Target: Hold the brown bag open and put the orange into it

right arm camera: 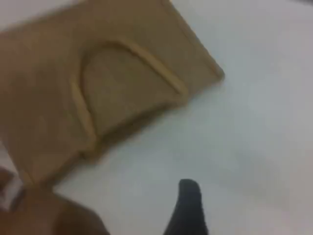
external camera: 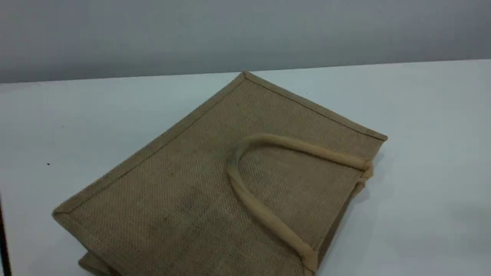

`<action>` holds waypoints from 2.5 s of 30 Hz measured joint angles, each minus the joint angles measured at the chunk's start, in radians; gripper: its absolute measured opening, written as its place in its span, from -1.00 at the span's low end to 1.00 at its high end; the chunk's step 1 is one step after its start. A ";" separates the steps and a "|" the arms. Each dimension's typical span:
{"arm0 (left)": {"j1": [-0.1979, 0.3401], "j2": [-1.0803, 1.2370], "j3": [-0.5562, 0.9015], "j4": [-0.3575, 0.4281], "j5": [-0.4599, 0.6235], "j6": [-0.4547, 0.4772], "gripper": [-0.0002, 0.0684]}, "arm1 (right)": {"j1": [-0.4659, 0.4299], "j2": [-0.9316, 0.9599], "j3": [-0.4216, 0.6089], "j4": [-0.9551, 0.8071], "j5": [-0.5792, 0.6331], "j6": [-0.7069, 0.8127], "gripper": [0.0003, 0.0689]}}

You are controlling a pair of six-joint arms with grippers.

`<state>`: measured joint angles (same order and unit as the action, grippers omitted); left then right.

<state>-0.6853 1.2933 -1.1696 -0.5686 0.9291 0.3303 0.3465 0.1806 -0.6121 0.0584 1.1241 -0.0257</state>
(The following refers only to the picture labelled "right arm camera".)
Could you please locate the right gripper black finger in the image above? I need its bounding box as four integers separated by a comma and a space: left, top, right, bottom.
163, 178, 208, 235

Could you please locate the brown jute bag with handle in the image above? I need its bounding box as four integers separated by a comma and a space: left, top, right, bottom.
0, 0, 225, 235

